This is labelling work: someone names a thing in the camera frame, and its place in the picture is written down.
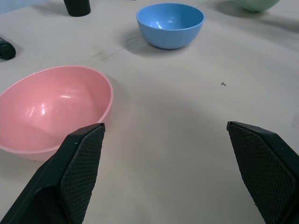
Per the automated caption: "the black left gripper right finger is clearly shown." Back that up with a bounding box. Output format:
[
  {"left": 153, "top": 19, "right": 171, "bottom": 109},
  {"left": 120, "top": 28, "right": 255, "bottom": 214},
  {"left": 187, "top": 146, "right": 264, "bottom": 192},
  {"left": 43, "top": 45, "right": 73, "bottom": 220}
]
[{"left": 226, "top": 121, "right": 299, "bottom": 224}]

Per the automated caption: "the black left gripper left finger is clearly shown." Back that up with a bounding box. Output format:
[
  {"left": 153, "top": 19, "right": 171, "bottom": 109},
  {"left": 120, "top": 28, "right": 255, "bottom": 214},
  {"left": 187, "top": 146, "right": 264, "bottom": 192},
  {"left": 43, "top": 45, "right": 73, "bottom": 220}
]
[{"left": 0, "top": 122, "right": 106, "bottom": 224}]

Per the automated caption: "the pink plastic bowl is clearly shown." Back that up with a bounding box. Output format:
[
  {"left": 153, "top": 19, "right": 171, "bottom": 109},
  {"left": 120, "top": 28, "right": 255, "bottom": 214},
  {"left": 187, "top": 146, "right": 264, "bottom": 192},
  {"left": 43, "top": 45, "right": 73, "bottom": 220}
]
[{"left": 0, "top": 65, "right": 114, "bottom": 161}]

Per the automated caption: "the black ribbed object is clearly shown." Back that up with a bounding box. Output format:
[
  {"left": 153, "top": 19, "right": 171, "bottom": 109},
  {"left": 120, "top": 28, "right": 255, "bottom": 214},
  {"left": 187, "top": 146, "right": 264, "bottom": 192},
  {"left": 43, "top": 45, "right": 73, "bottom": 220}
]
[{"left": 0, "top": 36, "right": 17, "bottom": 62}]

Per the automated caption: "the green plastic bowl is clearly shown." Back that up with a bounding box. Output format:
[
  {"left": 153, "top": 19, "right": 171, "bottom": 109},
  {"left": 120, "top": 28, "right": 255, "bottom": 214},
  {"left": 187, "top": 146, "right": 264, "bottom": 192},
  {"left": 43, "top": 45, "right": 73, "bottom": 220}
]
[{"left": 238, "top": 0, "right": 281, "bottom": 13}]

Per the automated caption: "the black cylindrical cup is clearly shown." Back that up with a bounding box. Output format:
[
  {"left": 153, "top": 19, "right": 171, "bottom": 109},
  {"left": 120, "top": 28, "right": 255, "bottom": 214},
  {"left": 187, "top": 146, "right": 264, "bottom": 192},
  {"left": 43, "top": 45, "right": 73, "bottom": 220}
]
[{"left": 63, "top": 0, "right": 91, "bottom": 17}]

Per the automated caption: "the blue plastic bowl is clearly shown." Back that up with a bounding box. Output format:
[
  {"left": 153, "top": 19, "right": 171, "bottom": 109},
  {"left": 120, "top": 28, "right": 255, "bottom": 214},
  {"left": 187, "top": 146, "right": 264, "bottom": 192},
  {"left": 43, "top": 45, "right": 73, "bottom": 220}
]
[{"left": 136, "top": 2, "right": 205, "bottom": 49}]

